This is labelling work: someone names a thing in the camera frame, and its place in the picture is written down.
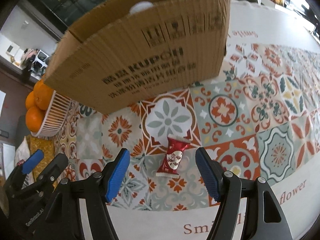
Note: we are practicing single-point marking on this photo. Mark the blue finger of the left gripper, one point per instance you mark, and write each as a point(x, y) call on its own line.
point(32, 161)

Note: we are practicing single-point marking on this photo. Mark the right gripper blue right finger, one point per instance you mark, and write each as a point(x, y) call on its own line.
point(211, 173)

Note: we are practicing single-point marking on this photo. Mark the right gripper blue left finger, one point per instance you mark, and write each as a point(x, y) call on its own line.
point(114, 173)

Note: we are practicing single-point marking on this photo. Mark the red candy wrapper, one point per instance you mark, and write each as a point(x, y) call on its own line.
point(176, 147)

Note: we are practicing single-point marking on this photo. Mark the white plush toy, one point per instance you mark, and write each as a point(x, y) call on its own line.
point(140, 6)

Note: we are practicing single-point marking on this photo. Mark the orange fruit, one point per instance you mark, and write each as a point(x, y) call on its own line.
point(34, 119)
point(42, 94)
point(30, 100)

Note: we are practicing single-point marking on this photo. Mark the white plastic fruit basket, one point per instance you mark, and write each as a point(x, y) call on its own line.
point(55, 116)

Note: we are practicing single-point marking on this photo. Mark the patterned tile table runner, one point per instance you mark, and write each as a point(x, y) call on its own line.
point(259, 117)

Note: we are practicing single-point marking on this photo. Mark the white shoe rack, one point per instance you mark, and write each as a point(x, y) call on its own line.
point(35, 60)

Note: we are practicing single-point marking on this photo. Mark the brown cardboard box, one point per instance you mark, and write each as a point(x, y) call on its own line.
point(109, 59)

